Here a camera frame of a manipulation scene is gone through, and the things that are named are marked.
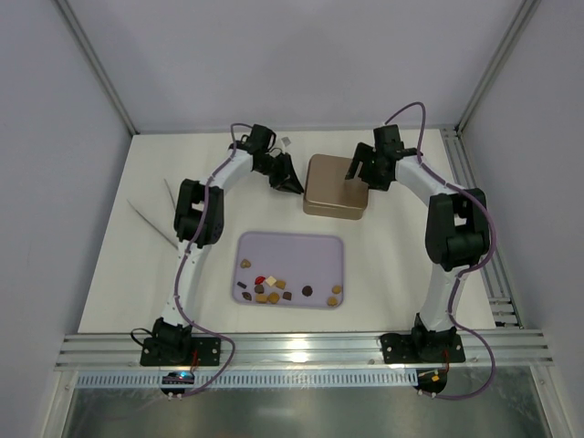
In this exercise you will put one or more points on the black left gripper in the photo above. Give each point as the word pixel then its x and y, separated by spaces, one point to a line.
pixel 280 170

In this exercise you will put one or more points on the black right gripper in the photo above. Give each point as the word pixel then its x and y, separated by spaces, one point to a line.
pixel 366 160

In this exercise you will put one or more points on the gold tin lid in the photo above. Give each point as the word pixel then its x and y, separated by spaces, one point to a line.
pixel 326 182

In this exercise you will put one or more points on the metal tongs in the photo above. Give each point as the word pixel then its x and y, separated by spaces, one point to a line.
pixel 154 222

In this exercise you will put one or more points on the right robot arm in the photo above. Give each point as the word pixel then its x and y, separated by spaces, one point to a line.
pixel 457 237

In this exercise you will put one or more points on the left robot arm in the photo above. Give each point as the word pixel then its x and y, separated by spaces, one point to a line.
pixel 175 339

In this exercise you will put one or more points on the dark rose chocolate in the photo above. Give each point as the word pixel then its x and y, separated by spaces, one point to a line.
pixel 307 290

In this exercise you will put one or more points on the caramel ridged leaf chocolate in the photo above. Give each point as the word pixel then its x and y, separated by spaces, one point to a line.
pixel 273 298

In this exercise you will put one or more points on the caramel rectangular chocolate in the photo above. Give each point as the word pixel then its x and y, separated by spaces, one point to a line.
pixel 262 298

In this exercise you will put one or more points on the gold tin box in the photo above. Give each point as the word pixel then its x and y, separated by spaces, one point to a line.
pixel 349 209

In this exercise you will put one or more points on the lilac plastic tray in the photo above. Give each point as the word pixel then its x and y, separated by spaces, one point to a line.
pixel 300 260

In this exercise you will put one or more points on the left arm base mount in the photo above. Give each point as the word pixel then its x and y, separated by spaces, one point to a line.
pixel 199 351

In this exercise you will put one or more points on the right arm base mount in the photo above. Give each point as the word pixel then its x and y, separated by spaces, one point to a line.
pixel 414 348

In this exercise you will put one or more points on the white slotted cable duct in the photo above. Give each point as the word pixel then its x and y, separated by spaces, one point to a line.
pixel 247 379

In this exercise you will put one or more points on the aluminium frame rail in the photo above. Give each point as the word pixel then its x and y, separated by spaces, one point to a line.
pixel 312 351

